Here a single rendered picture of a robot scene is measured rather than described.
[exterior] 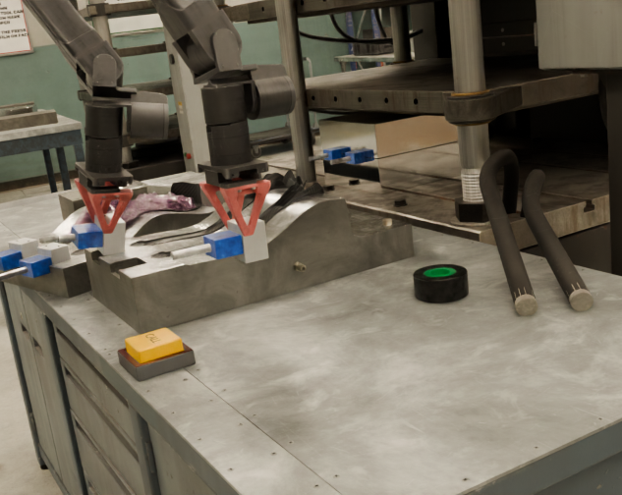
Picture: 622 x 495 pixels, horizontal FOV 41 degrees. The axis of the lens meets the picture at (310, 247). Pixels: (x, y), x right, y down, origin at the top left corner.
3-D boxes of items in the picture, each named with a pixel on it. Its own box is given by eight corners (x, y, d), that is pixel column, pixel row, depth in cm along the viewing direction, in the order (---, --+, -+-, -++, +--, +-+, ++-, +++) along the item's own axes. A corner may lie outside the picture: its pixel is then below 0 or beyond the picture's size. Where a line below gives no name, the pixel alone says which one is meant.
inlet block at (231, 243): (181, 279, 111) (175, 240, 110) (168, 271, 116) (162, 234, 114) (268, 257, 117) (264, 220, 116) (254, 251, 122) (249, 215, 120)
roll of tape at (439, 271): (425, 284, 130) (424, 263, 129) (476, 287, 127) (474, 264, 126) (407, 302, 124) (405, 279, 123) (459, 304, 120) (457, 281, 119)
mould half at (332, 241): (141, 335, 123) (125, 247, 120) (92, 297, 145) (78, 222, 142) (414, 256, 146) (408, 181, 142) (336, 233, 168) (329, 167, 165)
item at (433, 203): (480, 261, 164) (479, 225, 162) (216, 189, 275) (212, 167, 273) (749, 179, 202) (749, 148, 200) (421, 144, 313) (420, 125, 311)
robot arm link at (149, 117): (93, 79, 137) (92, 52, 129) (164, 82, 140) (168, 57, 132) (92, 146, 134) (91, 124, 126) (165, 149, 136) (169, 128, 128)
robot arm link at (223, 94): (192, 81, 113) (211, 80, 108) (236, 75, 116) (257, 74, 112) (198, 132, 114) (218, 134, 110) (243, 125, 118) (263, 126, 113)
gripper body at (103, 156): (113, 171, 139) (113, 127, 137) (134, 188, 131) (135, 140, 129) (74, 173, 136) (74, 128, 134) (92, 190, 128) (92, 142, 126)
